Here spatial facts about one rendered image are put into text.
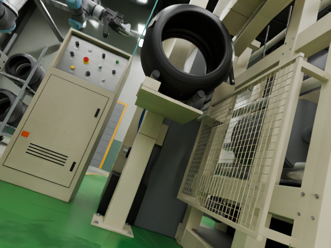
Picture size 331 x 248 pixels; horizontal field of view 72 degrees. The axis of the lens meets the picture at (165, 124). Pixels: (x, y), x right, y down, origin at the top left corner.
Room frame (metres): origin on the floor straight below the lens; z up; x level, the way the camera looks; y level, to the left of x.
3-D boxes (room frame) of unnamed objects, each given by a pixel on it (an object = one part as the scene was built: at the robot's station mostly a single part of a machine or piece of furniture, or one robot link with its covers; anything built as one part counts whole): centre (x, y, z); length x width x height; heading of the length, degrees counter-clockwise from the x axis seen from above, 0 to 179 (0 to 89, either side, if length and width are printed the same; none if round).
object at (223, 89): (1.64, -0.31, 1.05); 0.20 x 0.15 x 0.30; 9
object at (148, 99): (1.37, 0.04, 0.80); 0.37 x 0.36 x 0.02; 99
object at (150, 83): (1.35, 0.17, 0.84); 0.36 x 0.09 x 0.06; 9
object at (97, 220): (1.62, 0.10, 0.01); 0.27 x 0.27 x 0.02; 9
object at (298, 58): (1.19, -0.33, 0.65); 0.90 x 0.02 x 0.70; 9
